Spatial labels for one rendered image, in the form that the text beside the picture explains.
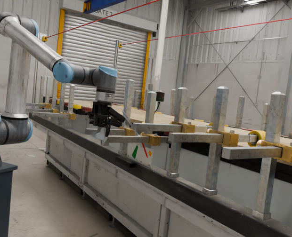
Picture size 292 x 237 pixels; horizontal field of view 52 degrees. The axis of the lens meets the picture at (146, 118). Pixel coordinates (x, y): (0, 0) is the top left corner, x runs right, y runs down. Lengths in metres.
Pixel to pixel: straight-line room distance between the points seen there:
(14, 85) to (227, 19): 9.70
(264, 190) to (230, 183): 0.40
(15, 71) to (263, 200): 1.43
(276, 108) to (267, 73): 8.57
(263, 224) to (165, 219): 0.91
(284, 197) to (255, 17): 9.29
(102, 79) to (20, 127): 0.67
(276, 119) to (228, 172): 0.50
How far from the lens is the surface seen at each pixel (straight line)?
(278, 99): 1.10
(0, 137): 1.82
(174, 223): 1.92
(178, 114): 1.43
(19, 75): 1.87
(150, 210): 2.11
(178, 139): 1.06
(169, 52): 11.83
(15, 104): 1.88
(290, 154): 1.06
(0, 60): 9.18
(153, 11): 11.51
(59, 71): 1.40
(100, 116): 1.42
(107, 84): 1.42
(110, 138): 1.49
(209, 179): 1.30
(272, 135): 1.10
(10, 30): 1.72
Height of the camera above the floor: 1.09
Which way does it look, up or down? 5 degrees down
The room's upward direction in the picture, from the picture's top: 6 degrees clockwise
